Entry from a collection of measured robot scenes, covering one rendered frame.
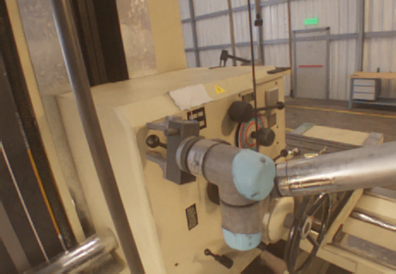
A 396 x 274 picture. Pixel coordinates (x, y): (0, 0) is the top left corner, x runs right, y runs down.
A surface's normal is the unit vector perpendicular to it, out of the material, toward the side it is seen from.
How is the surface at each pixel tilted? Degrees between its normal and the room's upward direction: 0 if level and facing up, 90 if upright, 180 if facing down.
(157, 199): 90
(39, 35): 90
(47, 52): 90
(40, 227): 90
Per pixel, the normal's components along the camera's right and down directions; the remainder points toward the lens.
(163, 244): 0.68, 0.14
